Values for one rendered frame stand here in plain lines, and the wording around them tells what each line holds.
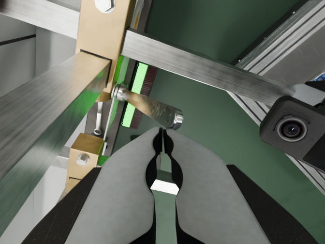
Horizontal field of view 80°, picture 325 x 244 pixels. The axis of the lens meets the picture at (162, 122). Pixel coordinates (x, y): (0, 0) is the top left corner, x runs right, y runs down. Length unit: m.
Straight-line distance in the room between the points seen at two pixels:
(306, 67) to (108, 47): 1.01
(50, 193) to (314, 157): 0.82
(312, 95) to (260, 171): 1.47
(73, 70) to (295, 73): 1.04
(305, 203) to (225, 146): 1.03
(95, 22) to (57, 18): 0.05
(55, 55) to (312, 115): 0.52
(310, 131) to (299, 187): 1.84
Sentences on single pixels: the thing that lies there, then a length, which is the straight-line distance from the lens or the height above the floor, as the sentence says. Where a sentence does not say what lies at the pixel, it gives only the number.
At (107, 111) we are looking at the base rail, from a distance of 0.48.
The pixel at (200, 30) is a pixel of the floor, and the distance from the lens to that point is 1.13.
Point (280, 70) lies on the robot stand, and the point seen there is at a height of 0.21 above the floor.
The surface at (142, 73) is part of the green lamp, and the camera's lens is 0.43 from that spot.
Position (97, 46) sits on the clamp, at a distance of 0.25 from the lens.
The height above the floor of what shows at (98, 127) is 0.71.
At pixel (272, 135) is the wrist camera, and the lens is 0.21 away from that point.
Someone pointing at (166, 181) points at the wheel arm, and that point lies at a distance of 0.41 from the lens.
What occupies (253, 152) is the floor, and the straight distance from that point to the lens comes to 1.59.
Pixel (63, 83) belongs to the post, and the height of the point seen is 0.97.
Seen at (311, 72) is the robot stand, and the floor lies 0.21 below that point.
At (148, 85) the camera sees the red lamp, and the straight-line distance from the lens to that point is 0.44.
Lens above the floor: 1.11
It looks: 59 degrees down
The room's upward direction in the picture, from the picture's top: 180 degrees clockwise
